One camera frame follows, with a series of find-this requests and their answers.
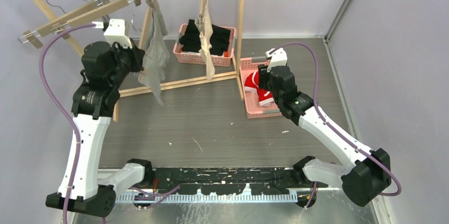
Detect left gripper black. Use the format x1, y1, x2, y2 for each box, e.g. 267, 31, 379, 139
110, 38, 145, 88

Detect red underwear white trim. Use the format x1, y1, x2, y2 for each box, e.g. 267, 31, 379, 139
244, 71, 274, 106

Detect grey striped underwear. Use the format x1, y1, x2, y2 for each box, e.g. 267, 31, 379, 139
138, 0, 170, 105

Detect wooden hanger of red underwear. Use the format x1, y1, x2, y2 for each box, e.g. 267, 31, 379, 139
56, 0, 141, 33

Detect wooden hanger of striped underwear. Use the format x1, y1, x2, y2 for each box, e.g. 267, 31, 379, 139
138, 0, 155, 52

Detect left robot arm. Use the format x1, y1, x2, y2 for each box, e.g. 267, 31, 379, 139
46, 41, 155, 217

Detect empty wooden clip hanger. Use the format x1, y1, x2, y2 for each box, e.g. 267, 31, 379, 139
18, 0, 110, 49

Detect beige underwear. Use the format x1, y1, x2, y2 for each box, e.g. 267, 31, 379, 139
199, 17, 215, 80

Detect empty pink basket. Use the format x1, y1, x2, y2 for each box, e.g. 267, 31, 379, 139
239, 57, 281, 119

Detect pink basket with black clothes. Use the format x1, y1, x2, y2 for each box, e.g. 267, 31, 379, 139
173, 23, 237, 68

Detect black clothes in basket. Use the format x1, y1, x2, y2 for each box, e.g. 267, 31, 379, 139
178, 19, 232, 57

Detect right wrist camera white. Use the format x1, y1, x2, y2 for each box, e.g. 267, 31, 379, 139
265, 48, 288, 72

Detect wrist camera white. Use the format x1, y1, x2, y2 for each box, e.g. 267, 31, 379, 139
93, 19, 132, 49
265, 48, 288, 72

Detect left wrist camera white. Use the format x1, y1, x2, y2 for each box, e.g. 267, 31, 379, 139
93, 19, 132, 49

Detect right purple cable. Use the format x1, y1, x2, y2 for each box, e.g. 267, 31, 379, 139
268, 42, 403, 197

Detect purple cable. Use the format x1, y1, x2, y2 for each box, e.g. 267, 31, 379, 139
268, 42, 403, 197
38, 23, 106, 224

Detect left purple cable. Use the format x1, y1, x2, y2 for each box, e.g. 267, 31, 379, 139
38, 23, 106, 224

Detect wooden clothes rack frame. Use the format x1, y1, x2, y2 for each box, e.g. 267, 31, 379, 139
33, 0, 244, 101

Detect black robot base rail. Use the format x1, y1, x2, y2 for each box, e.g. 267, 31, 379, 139
133, 167, 313, 195

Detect white slotted cable duct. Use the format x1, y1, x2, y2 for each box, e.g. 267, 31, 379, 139
115, 191, 298, 204

